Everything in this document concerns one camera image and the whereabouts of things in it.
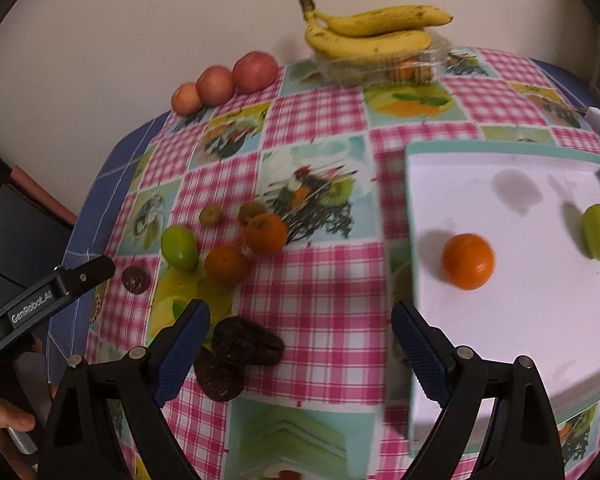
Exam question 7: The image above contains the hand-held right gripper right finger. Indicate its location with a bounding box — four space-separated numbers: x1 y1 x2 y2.
391 300 566 480

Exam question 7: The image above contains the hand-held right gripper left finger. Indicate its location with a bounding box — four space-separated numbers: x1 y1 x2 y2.
39 299 212 480

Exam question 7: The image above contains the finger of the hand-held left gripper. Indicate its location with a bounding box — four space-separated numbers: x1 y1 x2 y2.
54 255 117 302

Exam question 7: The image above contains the dark brown avocado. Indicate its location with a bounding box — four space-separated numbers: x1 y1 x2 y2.
194 347 246 403
211 316 286 367

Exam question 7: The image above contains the round dark passion fruit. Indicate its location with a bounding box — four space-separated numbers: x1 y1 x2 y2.
121 266 151 294

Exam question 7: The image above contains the white tray with teal rim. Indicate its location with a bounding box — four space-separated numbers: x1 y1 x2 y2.
384 141 600 458

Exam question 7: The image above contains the green fruit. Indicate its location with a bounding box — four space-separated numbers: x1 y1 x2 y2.
581 203 600 262
160 225 200 272

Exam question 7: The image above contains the orange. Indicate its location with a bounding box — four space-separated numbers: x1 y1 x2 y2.
204 245 251 288
390 57 433 83
441 233 496 291
244 213 288 256

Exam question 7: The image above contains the person's left hand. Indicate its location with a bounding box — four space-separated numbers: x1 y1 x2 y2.
0 395 37 480

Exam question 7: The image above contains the reddish padded bar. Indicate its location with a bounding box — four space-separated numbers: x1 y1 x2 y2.
10 165 78 226

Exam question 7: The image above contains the pink checkered fruit-print tablecloth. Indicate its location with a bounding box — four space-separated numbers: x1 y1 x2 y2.
82 47 600 480

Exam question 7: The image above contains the small orange-red apple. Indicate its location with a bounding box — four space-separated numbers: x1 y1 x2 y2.
171 83 204 115

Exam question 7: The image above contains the medium red apple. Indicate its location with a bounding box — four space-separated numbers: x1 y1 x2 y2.
196 66 236 107

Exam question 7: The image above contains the large red apple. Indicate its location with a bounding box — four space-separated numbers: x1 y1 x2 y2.
231 51 279 93

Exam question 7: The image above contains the orange in clear container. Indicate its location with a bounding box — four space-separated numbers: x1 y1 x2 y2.
390 57 433 83

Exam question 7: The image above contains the clear plastic container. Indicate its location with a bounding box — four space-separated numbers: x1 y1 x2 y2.
310 35 453 86

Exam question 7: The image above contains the bunch of yellow bananas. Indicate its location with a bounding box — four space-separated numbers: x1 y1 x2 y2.
298 0 433 60

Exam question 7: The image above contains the spotted yellow banana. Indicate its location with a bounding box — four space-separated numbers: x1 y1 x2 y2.
300 4 454 37

